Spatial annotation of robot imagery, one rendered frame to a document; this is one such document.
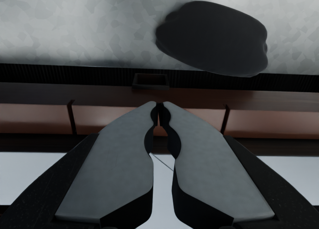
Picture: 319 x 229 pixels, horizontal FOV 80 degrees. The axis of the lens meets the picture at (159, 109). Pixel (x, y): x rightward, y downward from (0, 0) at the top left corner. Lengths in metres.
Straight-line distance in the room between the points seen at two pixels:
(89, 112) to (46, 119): 0.05
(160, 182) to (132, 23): 0.24
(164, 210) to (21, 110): 0.22
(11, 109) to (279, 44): 0.41
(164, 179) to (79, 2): 0.28
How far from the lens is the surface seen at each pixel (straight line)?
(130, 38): 0.34
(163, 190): 0.27
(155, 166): 0.23
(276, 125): 0.28
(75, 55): 0.37
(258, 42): 0.36
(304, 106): 0.30
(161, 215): 0.31
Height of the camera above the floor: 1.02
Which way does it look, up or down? 61 degrees down
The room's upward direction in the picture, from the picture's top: 176 degrees clockwise
